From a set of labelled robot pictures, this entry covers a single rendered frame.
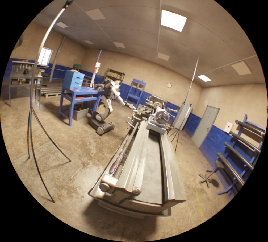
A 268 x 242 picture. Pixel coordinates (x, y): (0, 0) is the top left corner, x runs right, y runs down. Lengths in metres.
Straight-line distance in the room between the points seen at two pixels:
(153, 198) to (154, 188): 0.10
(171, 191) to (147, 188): 0.19
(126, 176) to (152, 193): 0.28
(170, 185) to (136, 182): 0.27
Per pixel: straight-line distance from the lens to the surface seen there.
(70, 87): 2.14
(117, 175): 1.04
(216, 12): 2.33
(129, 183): 0.61
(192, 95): 6.49
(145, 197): 0.73
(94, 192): 0.98
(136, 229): 1.45
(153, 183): 0.83
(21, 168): 1.74
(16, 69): 3.84
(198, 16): 2.46
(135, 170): 0.68
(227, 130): 3.89
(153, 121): 1.38
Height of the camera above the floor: 1.34
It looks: 12 degrees down
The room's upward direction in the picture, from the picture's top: 22 degrees clockwise
